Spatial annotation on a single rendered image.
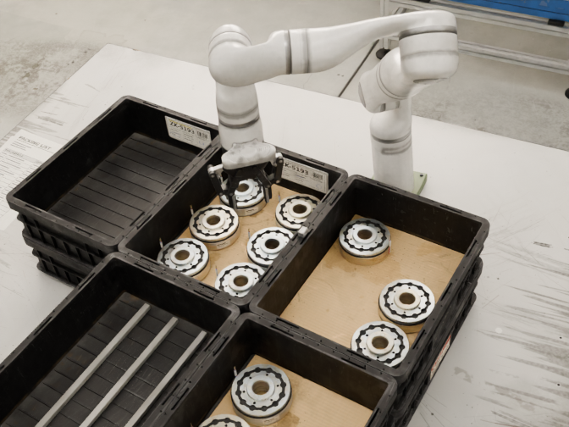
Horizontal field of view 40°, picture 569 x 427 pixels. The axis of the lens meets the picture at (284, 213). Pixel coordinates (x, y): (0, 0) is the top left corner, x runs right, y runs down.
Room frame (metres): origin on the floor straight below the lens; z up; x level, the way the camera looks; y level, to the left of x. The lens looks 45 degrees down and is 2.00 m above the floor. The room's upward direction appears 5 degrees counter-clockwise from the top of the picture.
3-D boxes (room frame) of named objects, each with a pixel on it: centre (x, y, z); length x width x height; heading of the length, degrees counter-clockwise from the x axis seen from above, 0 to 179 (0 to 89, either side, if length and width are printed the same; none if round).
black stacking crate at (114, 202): (1.27, 0.34, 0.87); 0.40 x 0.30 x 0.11; 145
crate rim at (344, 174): (1.10, 0.09, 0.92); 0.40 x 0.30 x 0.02; 145
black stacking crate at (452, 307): (0.93, -0.15, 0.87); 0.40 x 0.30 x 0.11; 145
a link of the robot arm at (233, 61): (1.04, 0.03, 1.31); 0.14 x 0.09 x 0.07; 91
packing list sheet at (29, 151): (1.53, 0.69, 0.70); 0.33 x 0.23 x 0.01; 150
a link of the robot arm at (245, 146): (1.04, 0.06, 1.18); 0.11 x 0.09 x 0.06; 10
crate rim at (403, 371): (0.93, -0.15, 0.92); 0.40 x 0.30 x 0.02; 145
